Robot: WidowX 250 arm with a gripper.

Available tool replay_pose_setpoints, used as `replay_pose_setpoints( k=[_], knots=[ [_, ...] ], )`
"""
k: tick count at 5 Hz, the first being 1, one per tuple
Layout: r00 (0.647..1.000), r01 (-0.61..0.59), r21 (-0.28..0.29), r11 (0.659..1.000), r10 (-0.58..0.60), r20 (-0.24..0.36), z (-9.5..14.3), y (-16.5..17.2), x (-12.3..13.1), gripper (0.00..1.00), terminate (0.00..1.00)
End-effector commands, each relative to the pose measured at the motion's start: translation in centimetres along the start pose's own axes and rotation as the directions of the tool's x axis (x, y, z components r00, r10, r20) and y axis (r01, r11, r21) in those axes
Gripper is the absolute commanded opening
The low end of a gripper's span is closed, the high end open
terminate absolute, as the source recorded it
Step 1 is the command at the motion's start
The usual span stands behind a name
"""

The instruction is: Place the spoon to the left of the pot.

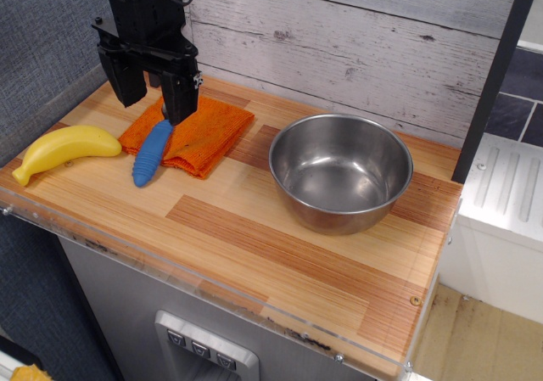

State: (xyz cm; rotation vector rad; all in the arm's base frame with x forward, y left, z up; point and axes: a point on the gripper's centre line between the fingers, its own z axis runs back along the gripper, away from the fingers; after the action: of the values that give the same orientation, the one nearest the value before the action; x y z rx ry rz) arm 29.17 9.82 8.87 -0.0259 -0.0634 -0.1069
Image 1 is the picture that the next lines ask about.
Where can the black vertical frame post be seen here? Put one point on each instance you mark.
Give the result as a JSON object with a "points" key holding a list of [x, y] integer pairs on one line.
{"points": [[506, 48]]}

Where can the stainless steel pot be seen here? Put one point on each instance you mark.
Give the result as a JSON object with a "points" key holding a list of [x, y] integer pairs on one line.
{"points": [[339, 174]]}

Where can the yellow object bottom corner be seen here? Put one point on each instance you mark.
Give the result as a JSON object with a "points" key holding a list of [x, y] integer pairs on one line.
{"points": [[29, 373]]}

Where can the grey toy fridge cabinet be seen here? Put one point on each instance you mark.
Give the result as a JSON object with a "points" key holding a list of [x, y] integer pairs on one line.
{"points": [[165, 323]]}

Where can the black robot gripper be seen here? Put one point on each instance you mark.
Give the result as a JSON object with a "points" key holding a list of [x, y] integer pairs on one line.
{"points": [[146, 36]]}

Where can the yellow plastic banana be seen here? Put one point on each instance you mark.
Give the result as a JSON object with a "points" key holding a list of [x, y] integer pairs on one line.
{"points": [[65, 144]]}

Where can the white toy sink unit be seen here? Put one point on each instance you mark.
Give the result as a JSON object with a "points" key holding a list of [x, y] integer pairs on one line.
{"points": [[494, 249]]}

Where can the blue handled metal spoon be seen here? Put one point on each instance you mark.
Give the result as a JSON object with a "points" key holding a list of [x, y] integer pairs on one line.
{"points": [[150, 154]]}

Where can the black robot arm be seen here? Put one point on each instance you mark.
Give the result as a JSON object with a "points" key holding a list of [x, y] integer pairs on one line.
{"points": [[142, 41]]}

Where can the clear acrylic edge guard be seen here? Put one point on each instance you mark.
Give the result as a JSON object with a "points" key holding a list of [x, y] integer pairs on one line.
{"points": [[359, 296]]}

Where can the orange folded cloth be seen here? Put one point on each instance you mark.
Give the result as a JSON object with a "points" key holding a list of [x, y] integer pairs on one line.
{"points": [[199, 142]]}

